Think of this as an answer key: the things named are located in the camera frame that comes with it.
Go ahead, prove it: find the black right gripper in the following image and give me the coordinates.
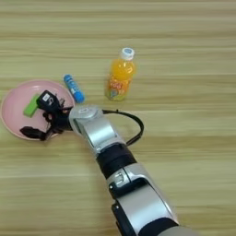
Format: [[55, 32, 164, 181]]
[[19, 98, 75, 142]]

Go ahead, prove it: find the pink round plate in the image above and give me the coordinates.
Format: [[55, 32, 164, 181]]
[[0, 79, 77, 141]]

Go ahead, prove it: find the orange juice bottle white cap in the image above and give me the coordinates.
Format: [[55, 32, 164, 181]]
[[104, 47, 137, 102]]

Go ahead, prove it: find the green rectangular eraser block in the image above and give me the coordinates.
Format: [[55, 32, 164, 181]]
[[23, 93, 41, 118]]

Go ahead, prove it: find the small black box white label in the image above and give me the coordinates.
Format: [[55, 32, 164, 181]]
[[35, 89, 61, 112]]

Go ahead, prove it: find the blue glue stick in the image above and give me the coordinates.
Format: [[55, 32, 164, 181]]
[[63, 74, 86, 104]]

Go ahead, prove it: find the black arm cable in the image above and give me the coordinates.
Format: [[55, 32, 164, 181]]
[[101, 109, 145, 148]]

